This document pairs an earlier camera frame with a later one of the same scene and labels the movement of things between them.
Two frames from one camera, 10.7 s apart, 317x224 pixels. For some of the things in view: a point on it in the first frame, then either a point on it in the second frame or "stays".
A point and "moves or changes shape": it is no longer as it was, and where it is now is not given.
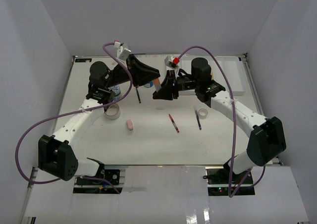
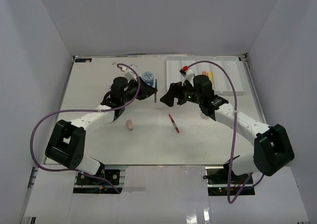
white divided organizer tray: (233, 66) stays
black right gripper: (166, 92) to (176, 90)
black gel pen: (138, 94) moves or changes shape
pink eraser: (130, 125) stays
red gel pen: (173, 123) stays
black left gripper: (141, 74) to (145, 90)
